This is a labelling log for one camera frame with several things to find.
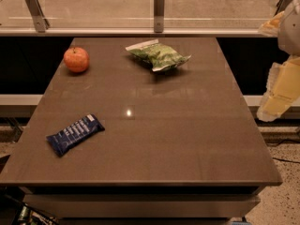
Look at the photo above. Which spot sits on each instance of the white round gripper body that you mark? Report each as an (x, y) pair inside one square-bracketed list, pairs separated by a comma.
[(291, 32)]

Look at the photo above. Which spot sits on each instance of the middle metal railing bracket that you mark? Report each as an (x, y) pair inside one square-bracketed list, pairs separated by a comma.
[(159, 15)]

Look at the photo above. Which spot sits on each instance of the green jalapeno chip bag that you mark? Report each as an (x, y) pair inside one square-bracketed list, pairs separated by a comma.
[(160, 56)]

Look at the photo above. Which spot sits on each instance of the metal railing bracket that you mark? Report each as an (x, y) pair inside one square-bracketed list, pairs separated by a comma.
[(159, 15), (40, 22), (286, 0)]

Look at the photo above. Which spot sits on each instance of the right metal railing bracket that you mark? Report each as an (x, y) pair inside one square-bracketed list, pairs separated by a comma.
[(286, 0)]

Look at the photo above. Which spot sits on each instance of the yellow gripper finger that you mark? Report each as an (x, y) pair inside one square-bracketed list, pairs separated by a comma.
[(282, 89), (271, 27)]

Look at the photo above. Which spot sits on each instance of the red orange apple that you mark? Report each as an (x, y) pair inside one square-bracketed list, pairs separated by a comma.
[(76, 59)]

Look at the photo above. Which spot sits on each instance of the glass railing panel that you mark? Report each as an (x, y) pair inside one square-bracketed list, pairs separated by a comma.
[(140, 13)]

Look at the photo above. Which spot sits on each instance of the blue rxbar wrapper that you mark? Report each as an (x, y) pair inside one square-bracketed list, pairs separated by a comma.
[(69, 137)]

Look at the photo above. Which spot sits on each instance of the left metal railing bracket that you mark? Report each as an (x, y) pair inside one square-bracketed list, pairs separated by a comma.
[(40, 22)]

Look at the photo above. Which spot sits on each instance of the clutter under table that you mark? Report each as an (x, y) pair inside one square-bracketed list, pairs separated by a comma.
[(27, 215)]

